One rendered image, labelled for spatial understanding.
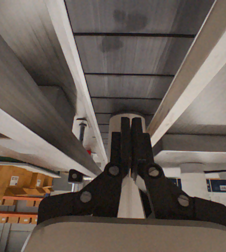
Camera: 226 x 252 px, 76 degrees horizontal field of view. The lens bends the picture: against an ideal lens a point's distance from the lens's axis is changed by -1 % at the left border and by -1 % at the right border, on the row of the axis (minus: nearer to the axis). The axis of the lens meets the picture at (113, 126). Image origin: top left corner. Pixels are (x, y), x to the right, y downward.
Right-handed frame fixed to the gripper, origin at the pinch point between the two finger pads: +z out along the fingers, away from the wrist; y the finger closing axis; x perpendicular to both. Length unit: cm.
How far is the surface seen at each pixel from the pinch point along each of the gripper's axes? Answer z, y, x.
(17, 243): 27, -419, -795
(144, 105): 7.7, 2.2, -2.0
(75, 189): 4.2, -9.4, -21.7
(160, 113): 4.7, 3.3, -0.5
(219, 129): 18.8, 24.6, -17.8
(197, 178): 16, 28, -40
